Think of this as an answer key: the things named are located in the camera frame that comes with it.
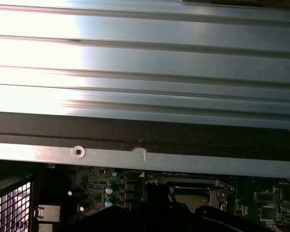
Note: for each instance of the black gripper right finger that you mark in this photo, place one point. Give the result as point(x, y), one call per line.
point(183, 221)

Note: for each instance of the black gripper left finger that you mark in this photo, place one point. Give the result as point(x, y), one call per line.
point(135, 221)

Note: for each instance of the CPU socket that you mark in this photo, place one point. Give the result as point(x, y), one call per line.
point(229, 188)

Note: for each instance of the small silver capacitor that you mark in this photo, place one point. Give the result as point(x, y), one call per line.
point(109, 189)
point(108, 201)

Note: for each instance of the green motherboard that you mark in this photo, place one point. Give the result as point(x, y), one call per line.
point(268, 193)

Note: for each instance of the black open PC case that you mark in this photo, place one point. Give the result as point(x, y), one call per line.
point(159, 135)

